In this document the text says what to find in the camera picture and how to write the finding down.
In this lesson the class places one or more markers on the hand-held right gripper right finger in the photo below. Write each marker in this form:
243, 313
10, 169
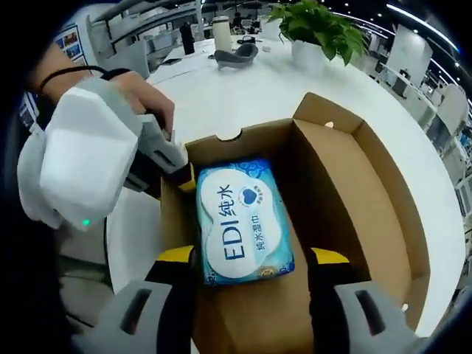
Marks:
332, 295

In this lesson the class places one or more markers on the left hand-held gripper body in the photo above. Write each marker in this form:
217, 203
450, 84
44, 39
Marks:
81, 162

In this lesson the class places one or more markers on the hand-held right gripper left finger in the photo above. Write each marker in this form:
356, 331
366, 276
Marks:
166, 295

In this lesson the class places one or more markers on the blue white wet wipes pack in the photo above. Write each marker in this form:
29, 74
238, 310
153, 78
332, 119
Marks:
239, 221

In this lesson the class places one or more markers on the brown cardboard shoe box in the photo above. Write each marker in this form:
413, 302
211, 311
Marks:
332, 191

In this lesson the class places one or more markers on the person's left hand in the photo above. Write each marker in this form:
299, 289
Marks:
140, 94

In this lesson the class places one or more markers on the person's beige trousers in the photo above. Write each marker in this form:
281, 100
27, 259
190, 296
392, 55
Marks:
83, 273

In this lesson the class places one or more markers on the black bottle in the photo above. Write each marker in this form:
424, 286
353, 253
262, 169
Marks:
187, 37

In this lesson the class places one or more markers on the grey headset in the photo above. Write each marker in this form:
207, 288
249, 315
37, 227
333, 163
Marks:
236, 57

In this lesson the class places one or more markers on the white thermos bottle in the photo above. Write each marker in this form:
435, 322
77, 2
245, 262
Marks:
222, 33

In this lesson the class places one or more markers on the blue printed poster board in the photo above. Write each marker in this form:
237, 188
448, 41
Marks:
70, 42

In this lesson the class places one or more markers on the person's black clothing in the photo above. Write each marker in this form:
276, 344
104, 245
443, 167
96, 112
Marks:
37, 280

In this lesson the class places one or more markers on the green potted plant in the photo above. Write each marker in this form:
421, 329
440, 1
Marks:
317, 26

